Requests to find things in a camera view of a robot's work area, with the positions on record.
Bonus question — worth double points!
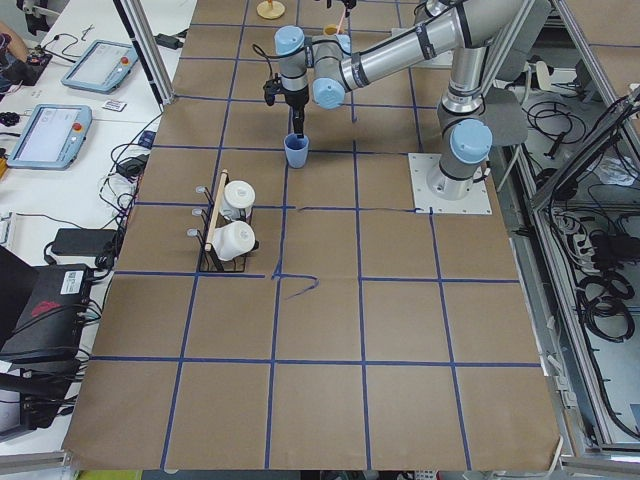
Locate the black computer box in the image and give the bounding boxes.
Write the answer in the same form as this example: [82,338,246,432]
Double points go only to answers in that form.
[1,264,92,364]

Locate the black power adapter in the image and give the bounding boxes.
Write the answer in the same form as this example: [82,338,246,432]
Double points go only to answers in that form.
[51,228,116,256]

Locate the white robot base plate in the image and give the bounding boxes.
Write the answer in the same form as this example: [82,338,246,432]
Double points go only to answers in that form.
[408,153,492,215]

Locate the blue teach pendant tablet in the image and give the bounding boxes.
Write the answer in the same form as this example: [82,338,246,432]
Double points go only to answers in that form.
[7,104,93,170]
[61,40,138,94]

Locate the black wire mug rack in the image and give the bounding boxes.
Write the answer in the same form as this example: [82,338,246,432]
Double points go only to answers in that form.
[189,169,259,273]

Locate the light blue plastic cup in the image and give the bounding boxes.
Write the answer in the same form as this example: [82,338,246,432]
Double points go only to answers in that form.
[284,133,309,169]

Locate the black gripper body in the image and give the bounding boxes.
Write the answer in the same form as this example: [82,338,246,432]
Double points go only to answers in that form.
[285,88,306,112]

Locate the pink chopstick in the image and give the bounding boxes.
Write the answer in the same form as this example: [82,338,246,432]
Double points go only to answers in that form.
[337,6,348,34]

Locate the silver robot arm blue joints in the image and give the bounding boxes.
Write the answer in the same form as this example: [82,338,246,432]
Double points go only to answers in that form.
[269,1,544,181]

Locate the wooden rack handle rod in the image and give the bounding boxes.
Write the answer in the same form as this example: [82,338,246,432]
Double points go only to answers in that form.
[204,169,229,252]

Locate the wooden round stand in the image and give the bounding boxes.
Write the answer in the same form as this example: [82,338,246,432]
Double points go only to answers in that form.
[256,0,286,20]

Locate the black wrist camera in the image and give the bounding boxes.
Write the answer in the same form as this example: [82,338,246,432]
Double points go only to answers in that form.
[263,74,282,106]

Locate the white ceramic mug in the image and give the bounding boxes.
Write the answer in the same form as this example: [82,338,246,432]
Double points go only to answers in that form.
[213,221,256,261]
[220,180,256,221]

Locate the aluminium frame post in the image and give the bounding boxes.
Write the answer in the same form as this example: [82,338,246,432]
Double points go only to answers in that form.
[113,0,175,105]

